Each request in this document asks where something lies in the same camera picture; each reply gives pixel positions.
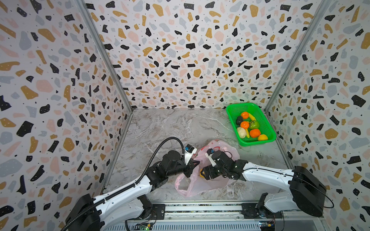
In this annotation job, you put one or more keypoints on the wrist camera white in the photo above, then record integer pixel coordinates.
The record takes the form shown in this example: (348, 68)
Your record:
(189, 151)
(214, 157)

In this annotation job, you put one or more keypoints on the green fruit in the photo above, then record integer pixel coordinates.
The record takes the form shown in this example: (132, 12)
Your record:
(254, 125)

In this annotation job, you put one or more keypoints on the yellow banana in basket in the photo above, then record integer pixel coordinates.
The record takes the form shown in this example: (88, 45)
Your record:
(251, 117)

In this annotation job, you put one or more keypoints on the orange fruit in basket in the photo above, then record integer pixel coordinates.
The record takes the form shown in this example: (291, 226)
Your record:
(262, 137)

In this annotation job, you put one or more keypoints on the green plastic basket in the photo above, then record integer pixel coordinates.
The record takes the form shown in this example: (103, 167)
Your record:
(235, 110)

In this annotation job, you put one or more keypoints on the orange fruit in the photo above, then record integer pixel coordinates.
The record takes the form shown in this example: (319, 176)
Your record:
(245, 115)
(262, 137)
(245, 125)
(254, 133)

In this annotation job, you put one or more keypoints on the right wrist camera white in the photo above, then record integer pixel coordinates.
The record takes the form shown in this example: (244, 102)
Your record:
(214, 157)

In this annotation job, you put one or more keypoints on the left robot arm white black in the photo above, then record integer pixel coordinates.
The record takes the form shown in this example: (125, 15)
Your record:
(129, 201)

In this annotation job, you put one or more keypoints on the small yellow fruit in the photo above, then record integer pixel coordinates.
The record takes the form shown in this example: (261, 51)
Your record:
(202, 174)

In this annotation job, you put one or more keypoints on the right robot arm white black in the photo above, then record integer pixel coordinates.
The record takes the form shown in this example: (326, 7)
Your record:
(301, 190)

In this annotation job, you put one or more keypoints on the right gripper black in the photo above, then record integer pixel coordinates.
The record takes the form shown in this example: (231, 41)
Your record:
(209, 168)

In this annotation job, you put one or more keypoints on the black avocado fruit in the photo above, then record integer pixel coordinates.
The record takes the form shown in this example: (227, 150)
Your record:
(239, 120)

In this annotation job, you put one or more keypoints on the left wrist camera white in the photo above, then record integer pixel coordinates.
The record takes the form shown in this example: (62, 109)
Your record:
(189, 151)

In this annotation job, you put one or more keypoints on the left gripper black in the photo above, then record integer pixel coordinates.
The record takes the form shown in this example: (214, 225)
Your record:
(190, 167)

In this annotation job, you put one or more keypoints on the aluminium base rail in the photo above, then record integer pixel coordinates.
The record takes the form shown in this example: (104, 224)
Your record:
(210, 216)

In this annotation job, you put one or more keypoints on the pink plastic bag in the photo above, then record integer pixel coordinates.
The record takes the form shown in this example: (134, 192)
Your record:
(196, 184)

